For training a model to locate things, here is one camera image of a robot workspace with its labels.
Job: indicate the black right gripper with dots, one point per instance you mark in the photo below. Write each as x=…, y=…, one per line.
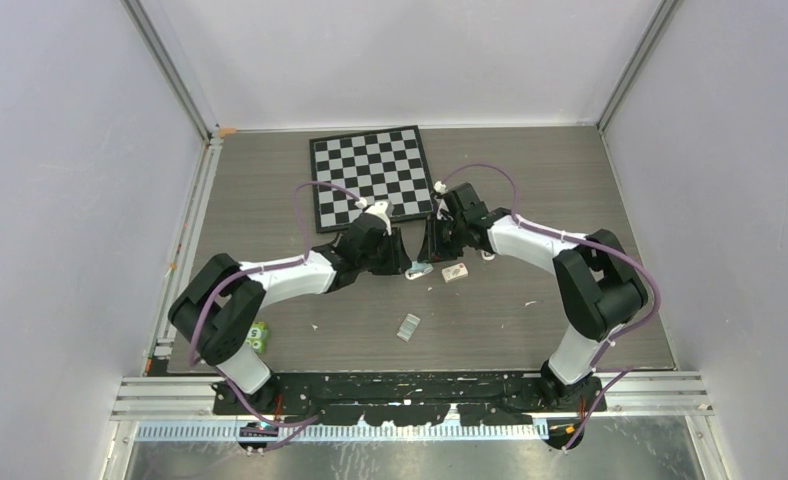
x=433, y=250

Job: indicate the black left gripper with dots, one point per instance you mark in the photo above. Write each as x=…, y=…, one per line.
x=398, y=262

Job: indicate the white staple box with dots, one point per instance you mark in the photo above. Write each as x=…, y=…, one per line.
x=454, y=272

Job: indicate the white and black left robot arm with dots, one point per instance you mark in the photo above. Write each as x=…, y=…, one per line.
x=216, y=310

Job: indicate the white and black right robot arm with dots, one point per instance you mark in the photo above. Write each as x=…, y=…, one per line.
x=599, y=287

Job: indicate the black and white chessboard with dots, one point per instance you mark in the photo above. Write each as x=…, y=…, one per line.
x=379, y=165

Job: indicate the green toy block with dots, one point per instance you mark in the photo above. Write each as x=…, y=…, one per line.
x=257, y=337

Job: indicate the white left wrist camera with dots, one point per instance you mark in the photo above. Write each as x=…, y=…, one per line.
x=381, y=209

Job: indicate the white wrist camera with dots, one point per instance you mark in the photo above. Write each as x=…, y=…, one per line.
x=381, y=209
x=440, y=210

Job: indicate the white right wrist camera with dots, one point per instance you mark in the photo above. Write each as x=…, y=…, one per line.
x=440, y=210

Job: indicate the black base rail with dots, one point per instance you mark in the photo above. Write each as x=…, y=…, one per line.
x=477, y=398

